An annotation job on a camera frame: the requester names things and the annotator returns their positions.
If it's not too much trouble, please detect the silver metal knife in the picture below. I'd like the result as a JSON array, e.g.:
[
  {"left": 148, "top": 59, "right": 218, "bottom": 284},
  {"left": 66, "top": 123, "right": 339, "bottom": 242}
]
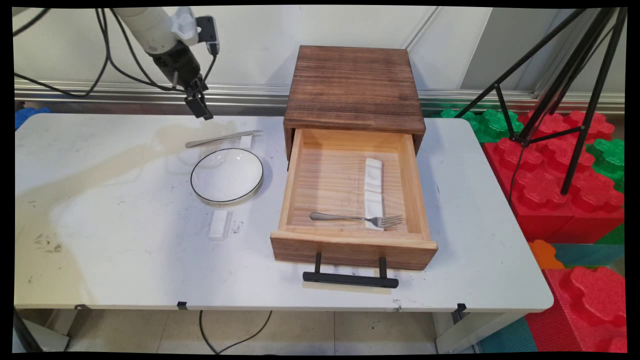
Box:
[{"left": 185, "top": 130, "right": 264, "bottom": 149}]

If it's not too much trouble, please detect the white bowl with black rim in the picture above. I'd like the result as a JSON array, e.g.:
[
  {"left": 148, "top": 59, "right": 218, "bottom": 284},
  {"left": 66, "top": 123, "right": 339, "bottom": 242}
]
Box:
[{"left": 190, "top": 147, "right": 264, "bottom": 206}]

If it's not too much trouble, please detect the black camera tripod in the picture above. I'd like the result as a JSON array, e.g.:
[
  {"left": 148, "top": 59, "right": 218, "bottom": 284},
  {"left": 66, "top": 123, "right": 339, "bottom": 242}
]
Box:
[{"left": 452, "top": 7, "right": 628, "bottom": 196}]

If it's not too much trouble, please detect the large red foam block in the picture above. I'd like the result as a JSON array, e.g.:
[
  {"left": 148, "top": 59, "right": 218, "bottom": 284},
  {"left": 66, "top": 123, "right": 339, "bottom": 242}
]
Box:
[{"left": 481, "top": 110, "right": 626, "bottom": 244}]

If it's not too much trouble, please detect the silver metal fork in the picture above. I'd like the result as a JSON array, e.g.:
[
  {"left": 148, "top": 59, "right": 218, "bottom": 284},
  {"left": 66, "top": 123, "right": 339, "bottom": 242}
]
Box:
[{"left": 309, "top": 212, "right": 404, "bottom": 229}]

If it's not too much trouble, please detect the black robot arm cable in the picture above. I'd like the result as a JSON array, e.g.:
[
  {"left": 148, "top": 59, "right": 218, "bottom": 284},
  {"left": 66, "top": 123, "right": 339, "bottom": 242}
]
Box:
[{"left": 12, "top": 7, "right": 219, "bottom": 99}]

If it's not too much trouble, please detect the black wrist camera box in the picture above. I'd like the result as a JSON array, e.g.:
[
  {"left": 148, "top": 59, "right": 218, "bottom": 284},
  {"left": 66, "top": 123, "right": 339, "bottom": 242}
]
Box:
[{"left": 196, "top": 15, "right": 221, "bottom": 56}]

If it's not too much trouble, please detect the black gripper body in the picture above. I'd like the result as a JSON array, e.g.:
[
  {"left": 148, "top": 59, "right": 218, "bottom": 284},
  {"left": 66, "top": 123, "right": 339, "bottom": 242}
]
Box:
[{"left": 150, "top": 42, "right": 209, "bottom": 99}]

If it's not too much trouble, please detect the black cable on floor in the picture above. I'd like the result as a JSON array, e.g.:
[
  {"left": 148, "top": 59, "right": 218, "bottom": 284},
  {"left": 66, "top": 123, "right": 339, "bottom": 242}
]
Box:
[{"left": 199, "top": 310, "right": 273, "bottom": 355}]

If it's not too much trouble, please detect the orange foam block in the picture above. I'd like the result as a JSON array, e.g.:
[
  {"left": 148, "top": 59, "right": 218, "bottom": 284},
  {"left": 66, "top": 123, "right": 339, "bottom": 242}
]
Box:
[{"left": 528, "top": 239, "right": 566, "bottom": 271}]

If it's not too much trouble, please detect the grey table leg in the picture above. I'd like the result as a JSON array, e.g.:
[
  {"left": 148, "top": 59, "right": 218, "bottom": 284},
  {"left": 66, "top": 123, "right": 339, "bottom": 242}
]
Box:
[{"left": 434, "top": 311, "right": 528, "bottom": 355}]

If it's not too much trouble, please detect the black metal drawer handle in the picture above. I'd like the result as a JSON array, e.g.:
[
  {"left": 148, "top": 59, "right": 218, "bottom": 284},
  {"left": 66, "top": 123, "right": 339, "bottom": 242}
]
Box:
[{"left": 302, "top": 251, "right": 400, "bottom": 289}]

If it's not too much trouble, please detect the aluminium wall rail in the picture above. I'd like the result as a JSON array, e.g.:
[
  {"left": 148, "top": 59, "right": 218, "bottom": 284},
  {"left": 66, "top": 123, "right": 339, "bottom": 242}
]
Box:
[{"left": 14, "top": 80, "right": 626, "bottom": 117}]

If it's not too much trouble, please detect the dark wooden cabinet housing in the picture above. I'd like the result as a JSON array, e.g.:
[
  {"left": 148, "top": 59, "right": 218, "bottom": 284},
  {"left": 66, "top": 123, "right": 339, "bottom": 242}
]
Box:
[{"left": 283, "top": 45, "right": 427, "bottom": 161}]

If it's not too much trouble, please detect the green foam block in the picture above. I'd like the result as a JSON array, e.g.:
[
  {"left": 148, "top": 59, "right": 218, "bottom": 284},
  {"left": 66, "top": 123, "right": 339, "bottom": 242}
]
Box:
[
  {"left": 585, "top": 137, "right": 626, "bottom": 194},
  {"left": 439, "top": 108, "right": 525, "bottom": 144}
]

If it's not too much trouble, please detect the light wooden drawer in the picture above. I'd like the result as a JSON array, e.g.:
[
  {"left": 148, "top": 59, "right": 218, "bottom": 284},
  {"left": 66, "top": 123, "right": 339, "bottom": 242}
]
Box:
[{"left": 270, "top": 127, "right": 439, "bottom": 272}]

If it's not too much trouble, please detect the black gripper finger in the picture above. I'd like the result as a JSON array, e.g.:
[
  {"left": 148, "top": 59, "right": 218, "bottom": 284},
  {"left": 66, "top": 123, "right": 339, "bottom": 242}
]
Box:
[
  {"left": 184, "top": 93, "right": 209, "bottom": 120},
  {"left": 198, "top": 88, "right": 215, "bottom": 122}
]

